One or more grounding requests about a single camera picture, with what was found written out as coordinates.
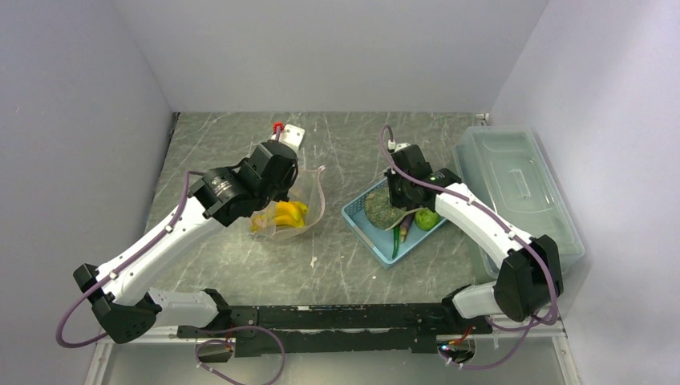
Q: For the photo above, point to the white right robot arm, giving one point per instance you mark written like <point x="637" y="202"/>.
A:
<point x="530" y="271"/>

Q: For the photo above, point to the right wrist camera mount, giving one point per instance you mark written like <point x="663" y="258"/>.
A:
<point x="393" y="146"/>

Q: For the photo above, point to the green chili pepper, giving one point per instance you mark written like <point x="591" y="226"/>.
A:
<point x="396" y="242"/>

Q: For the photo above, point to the green netted melon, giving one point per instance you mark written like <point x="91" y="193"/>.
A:
<point x="379" y="211"/>

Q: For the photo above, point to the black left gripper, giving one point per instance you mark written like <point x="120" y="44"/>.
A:
<point x="283" y="194"/>

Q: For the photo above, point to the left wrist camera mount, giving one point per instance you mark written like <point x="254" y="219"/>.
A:
<point x="288" y="134"/>

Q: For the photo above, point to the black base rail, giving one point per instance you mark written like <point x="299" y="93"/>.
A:
<point x="414" y="327"/>

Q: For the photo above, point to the green lime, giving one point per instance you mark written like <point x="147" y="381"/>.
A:
<point x="426" y="220"/>

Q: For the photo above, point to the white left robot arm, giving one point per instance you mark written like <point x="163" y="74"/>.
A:
<point x="121" y="292"/>

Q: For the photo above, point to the clear plastic storage box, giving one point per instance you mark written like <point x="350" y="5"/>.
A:
<point x="506" y="169"/>

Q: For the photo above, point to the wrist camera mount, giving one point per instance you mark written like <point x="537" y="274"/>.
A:
<point x="393" y="146"/>
<point x="288" y="134"/>

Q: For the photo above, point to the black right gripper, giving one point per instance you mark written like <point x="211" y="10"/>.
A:
<point x="395" y="200"/>

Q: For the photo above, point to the blue plastic basket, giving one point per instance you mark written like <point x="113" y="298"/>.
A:
<point x="378" y="241"/>

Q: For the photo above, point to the aluminium frame rail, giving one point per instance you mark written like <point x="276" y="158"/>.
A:
<point x="143" y="322"/>

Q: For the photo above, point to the clear zip top bag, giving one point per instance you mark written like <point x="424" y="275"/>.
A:
<point x="306" y="204"/>

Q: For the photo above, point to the yellow banana bunch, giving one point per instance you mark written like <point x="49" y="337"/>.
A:
<point x="281" y="214"/>

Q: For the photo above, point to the purple eggplant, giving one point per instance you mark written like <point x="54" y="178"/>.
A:
<point x="405" y="226"/>

